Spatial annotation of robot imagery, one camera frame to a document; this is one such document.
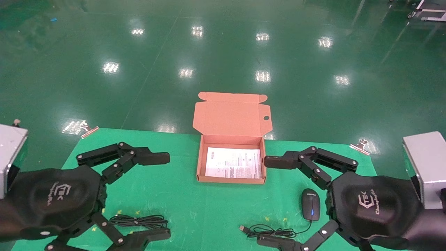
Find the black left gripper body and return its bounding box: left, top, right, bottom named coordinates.
left=6, top=165, right=107, bottom=233

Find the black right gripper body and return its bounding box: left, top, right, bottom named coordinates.
left=327, top=174, right=423, bottom=242

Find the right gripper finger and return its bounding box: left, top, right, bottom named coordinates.
left=257, top=220, right=377, bottom=251
left=264, top=146, right=359, bottom=191

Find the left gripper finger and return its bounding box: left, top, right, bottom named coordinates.
left=77, top=142, right=171, bottom=185
left=45, top=213, right=171, bottom=251

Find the black data cable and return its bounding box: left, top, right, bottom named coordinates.
left=109, top=214, right=169, bottom=230

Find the black wired computer mouse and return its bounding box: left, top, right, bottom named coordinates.
left=239, top=188, right=321, bottom=239

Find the brown open cardboard box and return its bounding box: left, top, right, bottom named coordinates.
left=193, top=92, right=273, bottom=184

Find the white printed paper sheet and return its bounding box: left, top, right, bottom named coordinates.
left=205, top=147, right=262, bottom=179

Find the metal binder clip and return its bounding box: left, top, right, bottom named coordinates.
left=349, top=138, right=371, bottom=155
left=80, top=122, right=100, bottom=139

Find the white wheeled cart frame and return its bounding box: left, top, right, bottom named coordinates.
left=407, top=0, right=446, bottom=22

